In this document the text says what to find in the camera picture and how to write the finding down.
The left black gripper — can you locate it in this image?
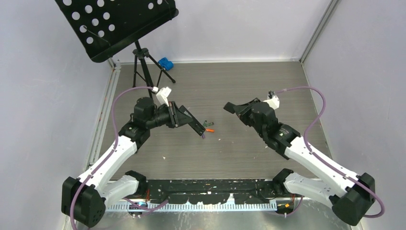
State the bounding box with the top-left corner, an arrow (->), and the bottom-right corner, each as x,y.
146,101 -> 192,129

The black remote control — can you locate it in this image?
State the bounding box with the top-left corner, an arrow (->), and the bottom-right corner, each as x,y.
184,111 -> 205,136

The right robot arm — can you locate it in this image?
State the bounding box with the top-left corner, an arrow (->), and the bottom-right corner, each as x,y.
224,98 -> 376,226

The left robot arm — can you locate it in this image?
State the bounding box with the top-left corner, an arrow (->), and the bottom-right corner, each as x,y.
61,97 -> 205,228

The dark green battery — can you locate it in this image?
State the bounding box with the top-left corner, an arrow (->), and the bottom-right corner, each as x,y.
203,120 -> 214,127

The blue plastic object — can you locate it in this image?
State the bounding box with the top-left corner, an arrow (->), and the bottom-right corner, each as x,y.
158,57 -> 174,70

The black tripod stand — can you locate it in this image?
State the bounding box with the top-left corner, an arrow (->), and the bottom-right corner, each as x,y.
133,40 -> 176,88

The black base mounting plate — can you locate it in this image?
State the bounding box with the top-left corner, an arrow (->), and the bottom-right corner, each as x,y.
135,179 -> 292,205

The black perforated music stand desk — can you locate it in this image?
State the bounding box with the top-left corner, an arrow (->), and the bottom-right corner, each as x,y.
55,0 -> 179,63

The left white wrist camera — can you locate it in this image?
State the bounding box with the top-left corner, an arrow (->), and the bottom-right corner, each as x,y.
152,87 -> 172,106

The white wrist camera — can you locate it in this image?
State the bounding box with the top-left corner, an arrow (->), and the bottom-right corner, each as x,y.
263,91 -> 280,110
152,87 -> 172,106

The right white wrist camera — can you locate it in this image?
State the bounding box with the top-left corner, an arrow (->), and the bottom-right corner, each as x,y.
263,91 -> 280,110

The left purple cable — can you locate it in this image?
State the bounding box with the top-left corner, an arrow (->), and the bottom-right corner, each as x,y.
69,86 -> 155,230

